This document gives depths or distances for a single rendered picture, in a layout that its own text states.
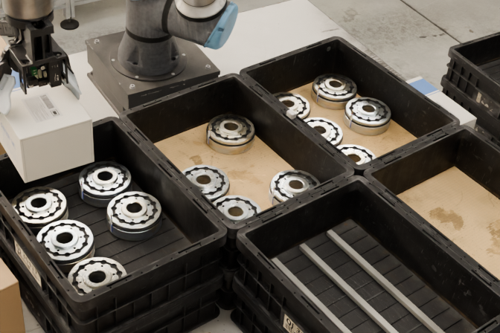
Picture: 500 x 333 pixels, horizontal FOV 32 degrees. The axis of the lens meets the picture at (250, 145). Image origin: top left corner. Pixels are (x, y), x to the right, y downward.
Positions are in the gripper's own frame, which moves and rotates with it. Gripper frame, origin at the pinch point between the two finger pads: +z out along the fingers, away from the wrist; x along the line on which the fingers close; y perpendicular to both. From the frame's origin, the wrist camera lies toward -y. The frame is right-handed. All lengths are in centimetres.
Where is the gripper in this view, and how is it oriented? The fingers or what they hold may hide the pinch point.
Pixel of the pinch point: (34, 108)
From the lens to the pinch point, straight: 147.9
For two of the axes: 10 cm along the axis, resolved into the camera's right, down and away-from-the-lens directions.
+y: 5.2, 5.7, -6.3
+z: -0.8, 7.7, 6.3
